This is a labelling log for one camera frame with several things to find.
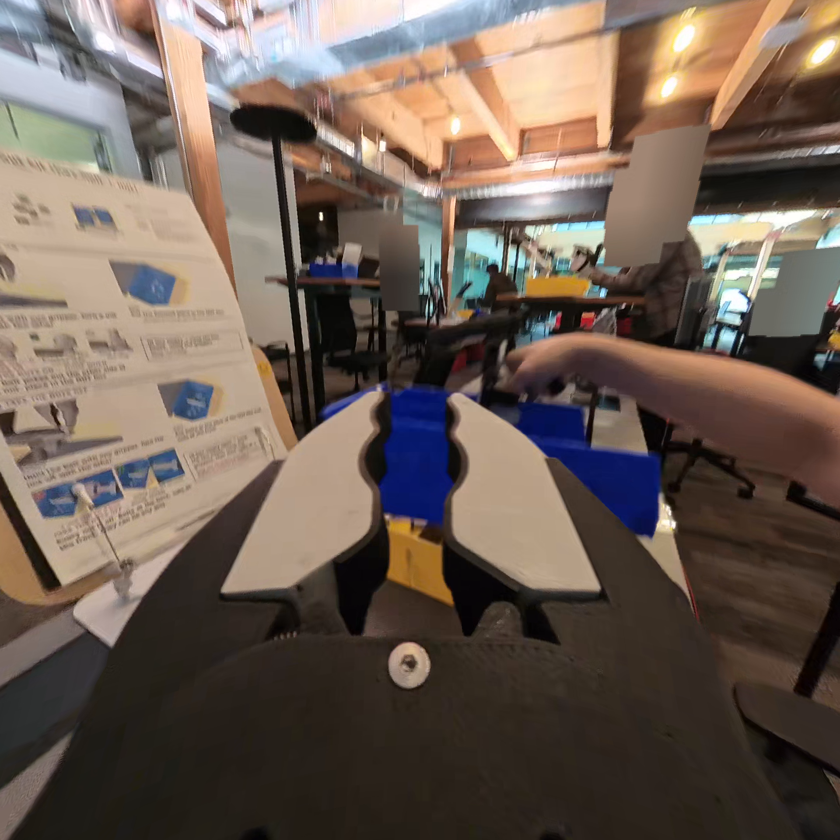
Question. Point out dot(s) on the black floor lamp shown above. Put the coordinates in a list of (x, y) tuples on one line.
[(274, 123)]

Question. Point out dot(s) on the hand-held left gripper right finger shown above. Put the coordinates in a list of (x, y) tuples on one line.
[(518, 518)]

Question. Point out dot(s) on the yellow plastic bin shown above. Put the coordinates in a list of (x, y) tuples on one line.
[(558, 287), (420, 558)]

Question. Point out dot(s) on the illustrated instruction board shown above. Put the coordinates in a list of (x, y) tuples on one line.
[(131, 361)]

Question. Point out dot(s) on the blue plastic bin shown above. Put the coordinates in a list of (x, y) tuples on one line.
[(331, 270), (420, 459)]

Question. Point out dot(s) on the person's right forearm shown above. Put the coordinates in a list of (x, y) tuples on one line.
[(722, 400)]

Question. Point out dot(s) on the person's right hand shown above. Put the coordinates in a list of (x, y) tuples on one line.
[(558, 361)]

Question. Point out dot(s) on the wooden standing table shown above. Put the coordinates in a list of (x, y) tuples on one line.
[(328, 282), (571, 300)]

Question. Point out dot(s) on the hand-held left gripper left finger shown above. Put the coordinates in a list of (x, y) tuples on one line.
[(308, 518)]

